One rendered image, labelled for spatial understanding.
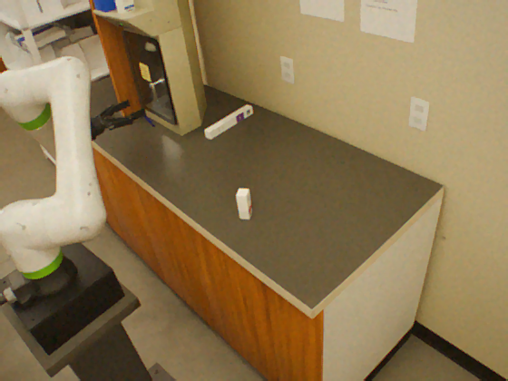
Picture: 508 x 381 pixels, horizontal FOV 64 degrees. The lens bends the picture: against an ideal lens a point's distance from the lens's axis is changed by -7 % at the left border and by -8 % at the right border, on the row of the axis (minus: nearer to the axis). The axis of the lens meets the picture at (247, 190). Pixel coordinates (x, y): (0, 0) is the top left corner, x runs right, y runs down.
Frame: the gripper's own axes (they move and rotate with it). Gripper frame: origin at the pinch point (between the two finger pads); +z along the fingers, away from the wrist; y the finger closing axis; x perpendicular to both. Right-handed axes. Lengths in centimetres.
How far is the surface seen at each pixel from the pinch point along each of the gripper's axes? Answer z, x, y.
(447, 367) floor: 53, 114, -132
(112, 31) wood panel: 12.3, -24.8, 31.3
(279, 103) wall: 59, 16, -25
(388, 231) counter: 23, 20, -107
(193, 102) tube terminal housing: 25.2, 7.2, -5.7
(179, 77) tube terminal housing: 20.6, -6.8, -5.7
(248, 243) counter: -9, 20, -77
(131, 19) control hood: 5.8, -36.5, -5.8
